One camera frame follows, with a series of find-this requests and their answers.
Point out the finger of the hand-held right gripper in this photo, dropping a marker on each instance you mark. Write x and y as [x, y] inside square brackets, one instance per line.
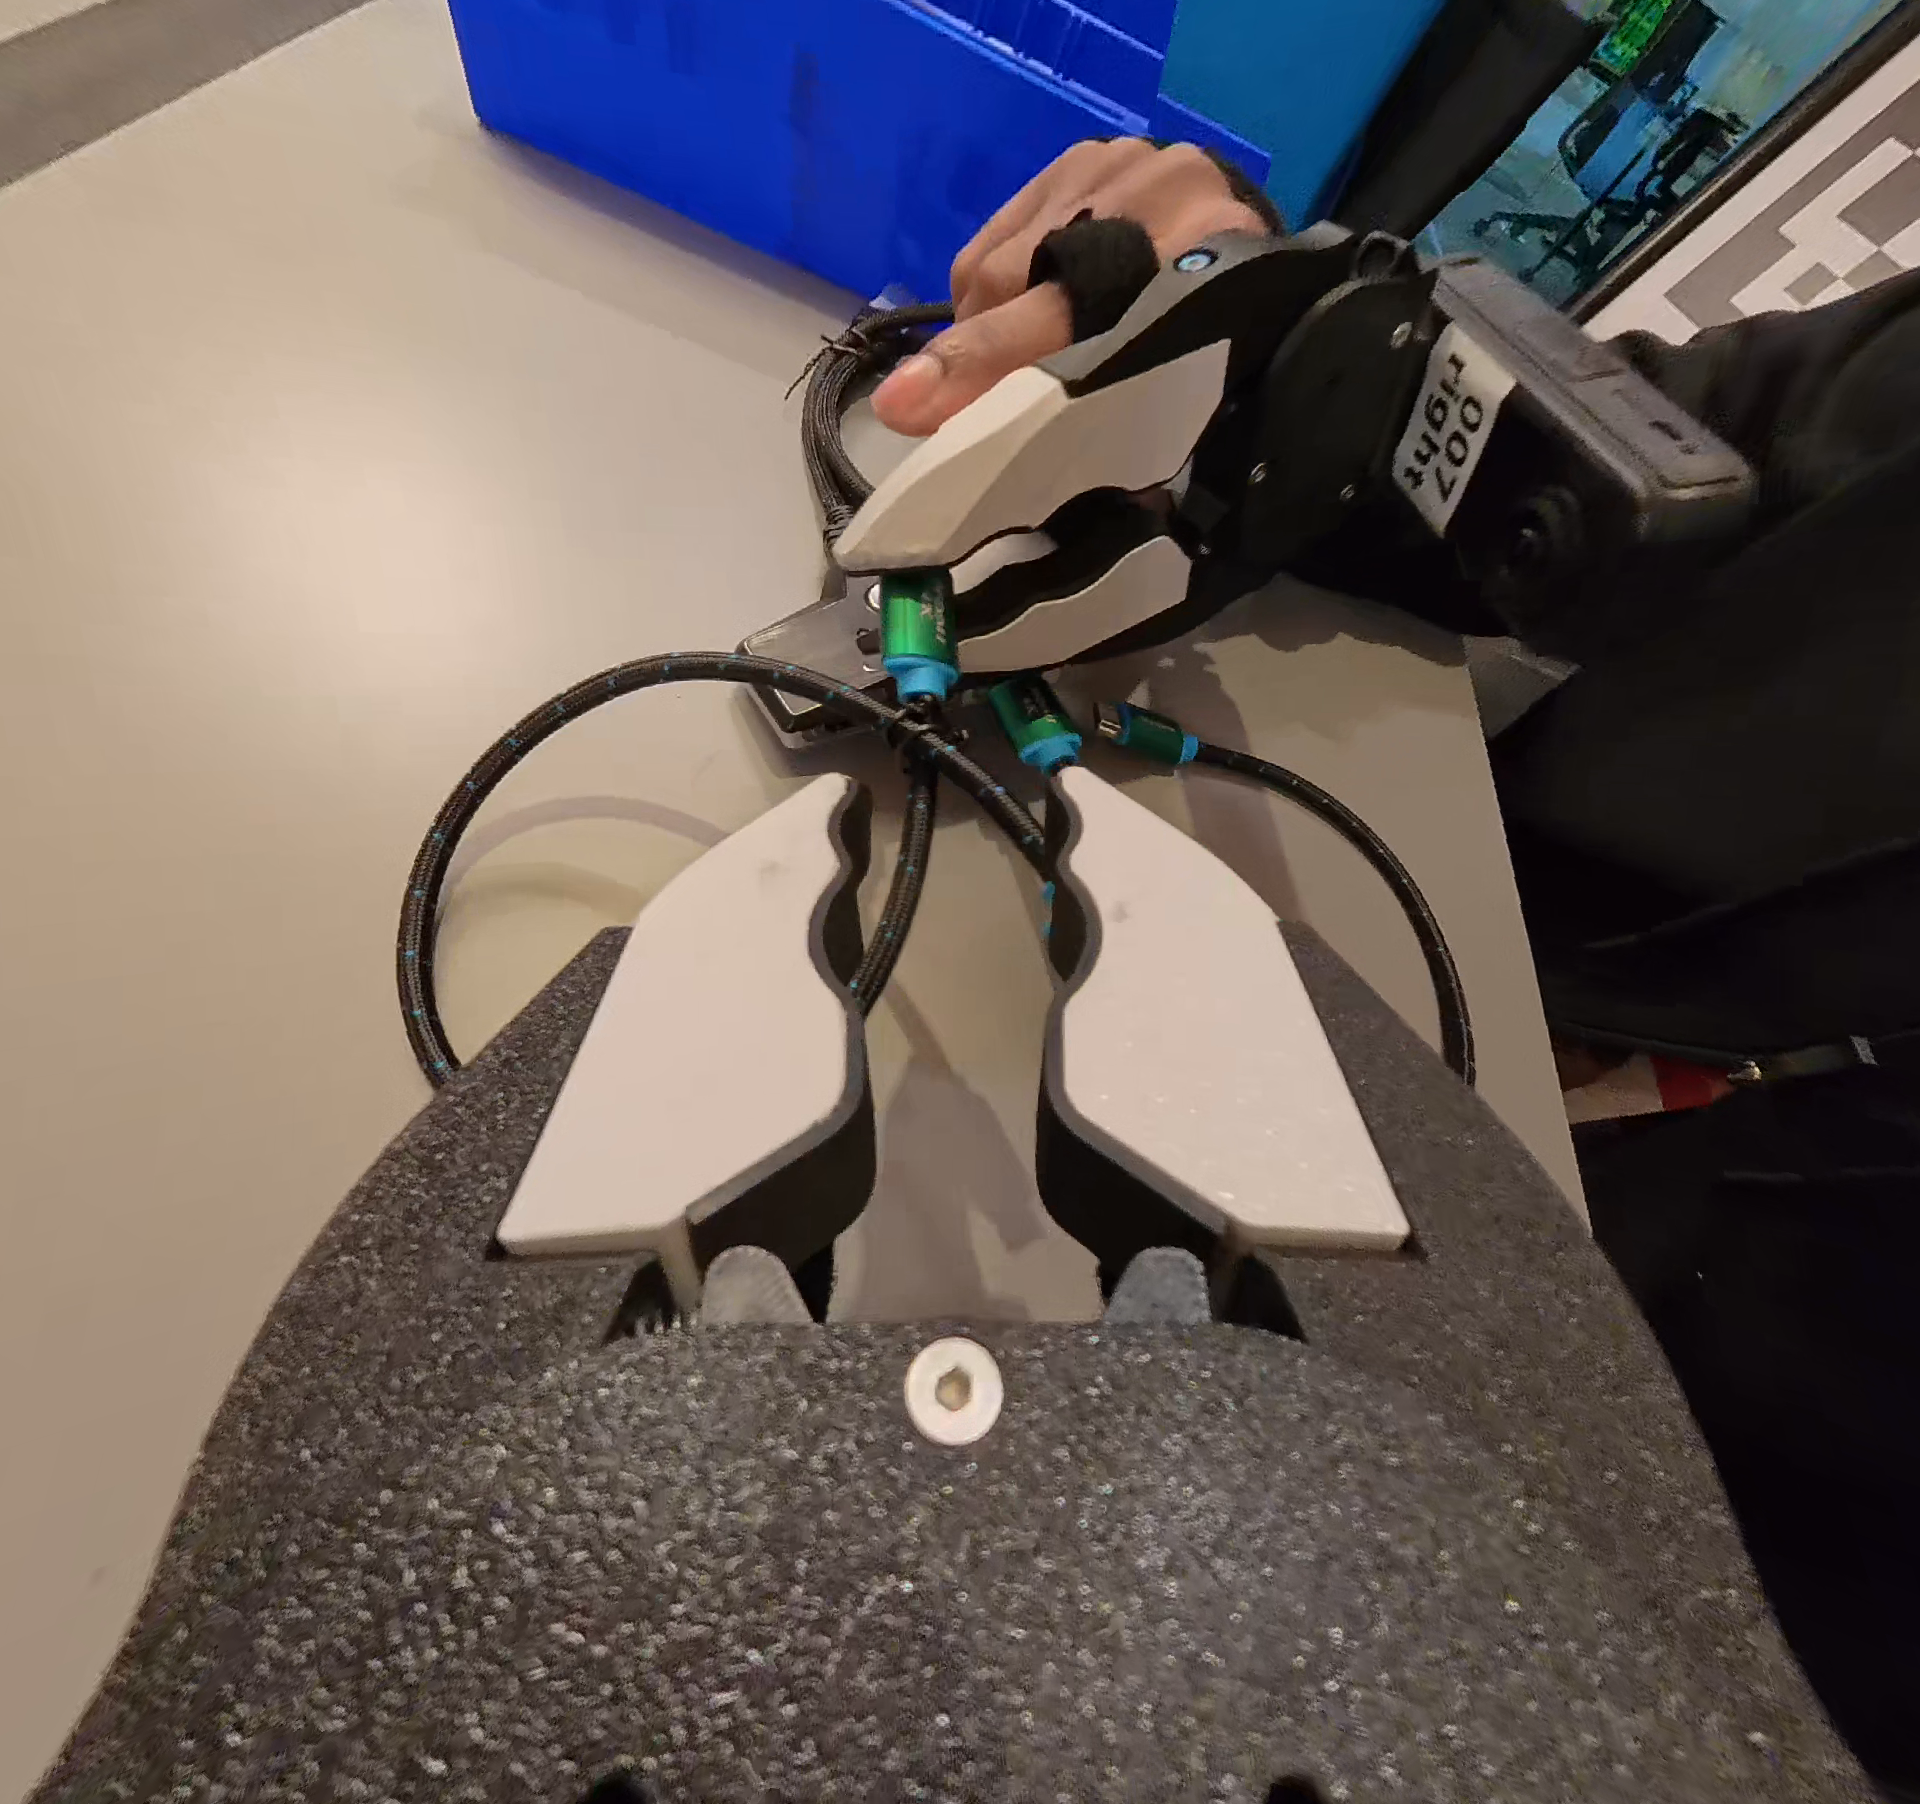
[1111, 589]
[990, 469]

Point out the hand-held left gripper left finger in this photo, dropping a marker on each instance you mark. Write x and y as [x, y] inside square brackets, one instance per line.
[706, 1054]

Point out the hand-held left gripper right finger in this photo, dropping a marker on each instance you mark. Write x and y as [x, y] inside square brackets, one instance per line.
[1216, 1070]

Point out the black switch hub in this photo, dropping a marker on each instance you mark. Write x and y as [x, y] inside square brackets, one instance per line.
[810, 643]

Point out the person's right forearm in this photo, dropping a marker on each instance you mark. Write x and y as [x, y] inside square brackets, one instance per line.
[1832, 410]

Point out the person's right hand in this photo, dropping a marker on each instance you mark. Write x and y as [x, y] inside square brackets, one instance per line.
[1096, 191]

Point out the dark cloth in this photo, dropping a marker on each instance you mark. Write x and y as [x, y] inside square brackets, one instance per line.
[1469, 79]

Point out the black office chair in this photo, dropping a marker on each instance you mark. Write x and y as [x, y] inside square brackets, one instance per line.
[1628, 184]

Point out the blue plastic crate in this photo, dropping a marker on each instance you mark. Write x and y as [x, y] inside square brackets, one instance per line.
[750, 65]

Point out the green glowing screen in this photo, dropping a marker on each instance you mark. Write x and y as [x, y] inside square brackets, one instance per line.
[1642, 19]

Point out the black and white marker board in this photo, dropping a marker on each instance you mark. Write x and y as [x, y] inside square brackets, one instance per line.
[1845, 229]

